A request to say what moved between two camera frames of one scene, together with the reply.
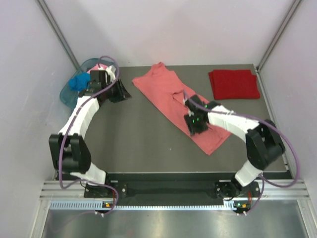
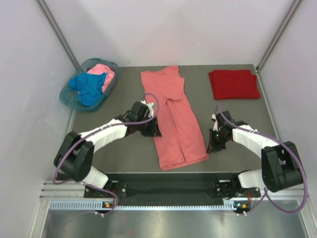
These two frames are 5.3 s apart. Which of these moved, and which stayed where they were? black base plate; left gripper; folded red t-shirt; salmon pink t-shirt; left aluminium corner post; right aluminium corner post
Moved: salmon pink t-shirt; left gripper
Stayed: right aluminium corner post; left aluminium corner post; black base plate; folded red t-shirt
